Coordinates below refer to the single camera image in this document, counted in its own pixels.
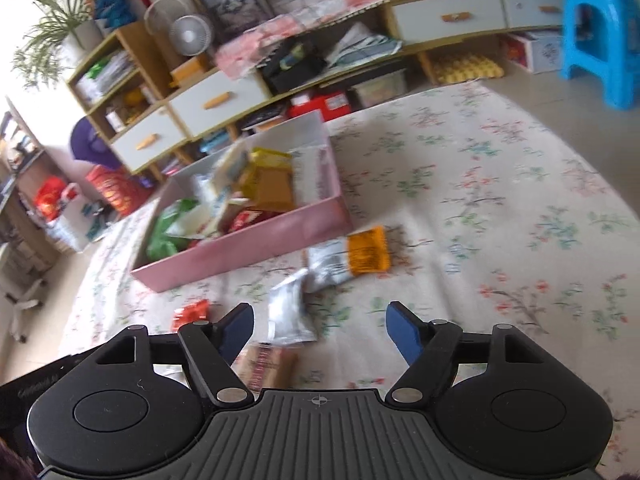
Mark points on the purple round object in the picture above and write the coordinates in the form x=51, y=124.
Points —
x=87, y=140

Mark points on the white desk fan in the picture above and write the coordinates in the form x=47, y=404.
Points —
x=187, y=35

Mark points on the mustard yellow snack box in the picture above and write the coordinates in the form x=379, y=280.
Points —
x=272, y=190

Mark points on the folded white blue cloths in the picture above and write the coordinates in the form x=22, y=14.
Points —
x=362, y=45

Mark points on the bright yellow snack packet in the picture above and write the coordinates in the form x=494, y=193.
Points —
x=270, y=157

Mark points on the red flat box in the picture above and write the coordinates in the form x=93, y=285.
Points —
x=320, y=105

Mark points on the clear plastic storage bin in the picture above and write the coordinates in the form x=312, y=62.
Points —
x=377, y=89

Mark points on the white snack packet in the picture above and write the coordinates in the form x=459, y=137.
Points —
x=200, y=222

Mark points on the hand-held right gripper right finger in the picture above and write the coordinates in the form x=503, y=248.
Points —
x=402, y=332

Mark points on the white chair base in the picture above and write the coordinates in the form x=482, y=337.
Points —
x=25, y=305

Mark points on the framed picture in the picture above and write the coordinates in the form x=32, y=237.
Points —
x=230, y=2

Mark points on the black bag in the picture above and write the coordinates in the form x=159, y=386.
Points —
x=295, y=65

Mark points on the blue plastic stool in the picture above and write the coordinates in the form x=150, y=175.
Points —
x=615, y=35

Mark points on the floral bed sheet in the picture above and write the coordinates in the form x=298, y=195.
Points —
x=475, y=200

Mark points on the orange wooden box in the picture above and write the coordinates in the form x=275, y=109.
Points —
x=190, y=71

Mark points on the potted green plant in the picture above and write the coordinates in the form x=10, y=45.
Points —
x=55, y=30

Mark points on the pink patterned brown snack packet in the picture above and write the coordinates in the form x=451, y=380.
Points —
x=267, y=367

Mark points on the blue plush toy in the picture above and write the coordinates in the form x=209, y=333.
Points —
x=112, y=7

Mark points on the green snack packet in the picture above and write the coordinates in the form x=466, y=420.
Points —
x=167, y=235

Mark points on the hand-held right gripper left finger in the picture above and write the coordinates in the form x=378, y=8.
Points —
x=237, y=329

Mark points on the white cardboard box red print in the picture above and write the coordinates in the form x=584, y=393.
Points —
x=540, y=52

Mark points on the pale blue snack packet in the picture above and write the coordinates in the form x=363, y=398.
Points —
x=232, y=165

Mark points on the red orange snack packet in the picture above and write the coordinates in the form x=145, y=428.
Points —
x=192, y=312

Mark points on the red gift bag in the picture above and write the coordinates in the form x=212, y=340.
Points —
x=117, y=190
x=52, y=200

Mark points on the pink storage box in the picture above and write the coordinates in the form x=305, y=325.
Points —
x=260, y=245

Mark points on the crumpled silver snack packet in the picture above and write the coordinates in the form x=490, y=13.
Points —
x=290, y=310

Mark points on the yellow cushion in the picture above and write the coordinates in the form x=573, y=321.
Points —
x=465, y=67

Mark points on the wooden cabinet with white drawers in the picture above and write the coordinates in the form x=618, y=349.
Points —
x=440, y=17

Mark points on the pink patterned cloth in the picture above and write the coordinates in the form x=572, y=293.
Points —
x=250, y=45

